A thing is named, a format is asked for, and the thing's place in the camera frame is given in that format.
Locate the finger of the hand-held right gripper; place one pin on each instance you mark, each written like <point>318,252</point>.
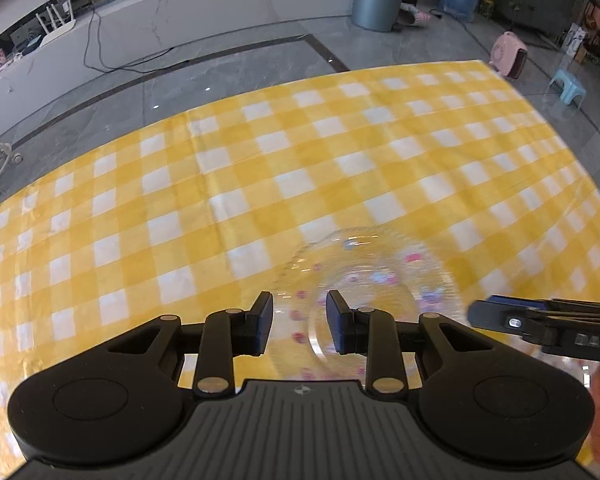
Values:
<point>495,316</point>

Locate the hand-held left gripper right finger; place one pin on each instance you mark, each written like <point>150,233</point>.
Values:
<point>337,322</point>

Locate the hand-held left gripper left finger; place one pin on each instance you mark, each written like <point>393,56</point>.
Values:
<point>261,322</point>

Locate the clear glass patterned plate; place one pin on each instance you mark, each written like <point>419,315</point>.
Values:
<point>380,260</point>

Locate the yellow checkered tablecloth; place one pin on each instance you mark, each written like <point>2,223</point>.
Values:
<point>230,160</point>

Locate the light blue plastic stool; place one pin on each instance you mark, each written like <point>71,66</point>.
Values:
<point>567,85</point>

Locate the pink space heater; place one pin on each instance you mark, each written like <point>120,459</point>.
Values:
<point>507,55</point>

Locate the green jar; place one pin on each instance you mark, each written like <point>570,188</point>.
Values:
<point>487,7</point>

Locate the white marble media console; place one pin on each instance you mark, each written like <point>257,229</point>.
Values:
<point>205,2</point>

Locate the white wifi router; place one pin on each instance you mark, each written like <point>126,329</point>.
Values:
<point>65,30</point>

